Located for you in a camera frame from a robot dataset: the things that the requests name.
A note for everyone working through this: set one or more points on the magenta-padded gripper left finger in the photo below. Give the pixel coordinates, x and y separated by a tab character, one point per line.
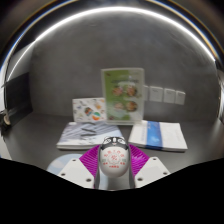
87	162

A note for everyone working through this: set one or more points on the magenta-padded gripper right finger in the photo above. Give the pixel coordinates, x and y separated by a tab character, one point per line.
138	160

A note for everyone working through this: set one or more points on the white printed computer mouse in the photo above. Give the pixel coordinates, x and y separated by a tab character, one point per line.
113	161

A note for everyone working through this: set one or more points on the grey striped booklet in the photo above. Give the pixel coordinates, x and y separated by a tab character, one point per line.
80	135

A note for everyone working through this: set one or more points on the white and blue booklet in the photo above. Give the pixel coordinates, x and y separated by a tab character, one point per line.
166	135

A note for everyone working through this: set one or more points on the white colourful printed card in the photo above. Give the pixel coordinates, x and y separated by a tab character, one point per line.
87	110

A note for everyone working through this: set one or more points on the green leaflet acrylic sign stand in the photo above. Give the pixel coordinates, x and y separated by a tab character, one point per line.
122	95

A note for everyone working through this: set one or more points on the black flat screen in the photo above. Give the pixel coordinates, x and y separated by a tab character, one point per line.
18	98

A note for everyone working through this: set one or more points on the white wall socket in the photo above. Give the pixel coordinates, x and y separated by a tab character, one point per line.
156	94
169	95
180	97

